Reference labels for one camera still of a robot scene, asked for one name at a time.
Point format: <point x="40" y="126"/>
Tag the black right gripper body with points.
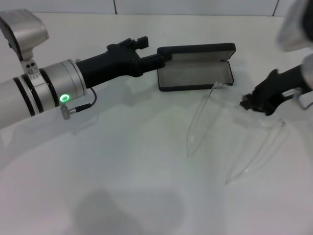
<point x="278" y="85"/>

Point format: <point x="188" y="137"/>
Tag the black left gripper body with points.
<point x="110" y="66"/>

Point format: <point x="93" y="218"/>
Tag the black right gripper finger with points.
<point x="245" y="101"/>
<point x="259" y="107"/>

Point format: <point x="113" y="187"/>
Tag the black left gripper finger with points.
<point x="143" y="41"/>
<point x="152" y="63"/>

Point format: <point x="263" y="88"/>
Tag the clear white glasses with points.
<point x="230" y="102"/>

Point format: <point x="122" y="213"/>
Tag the black glasses case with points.
<point x="195" y="73"/>

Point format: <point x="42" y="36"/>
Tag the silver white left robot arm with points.
<point x="29" y="102"/>

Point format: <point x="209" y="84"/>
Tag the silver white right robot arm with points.
<point x="306" y="93"/>

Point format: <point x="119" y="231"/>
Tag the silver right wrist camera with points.
<point x="293" y="27"/>

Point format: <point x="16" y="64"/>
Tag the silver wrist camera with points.
<point x="24" y="31"/>
<point x="293" y="27"/>

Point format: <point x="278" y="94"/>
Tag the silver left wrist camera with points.
<point x="24" y="31"/>

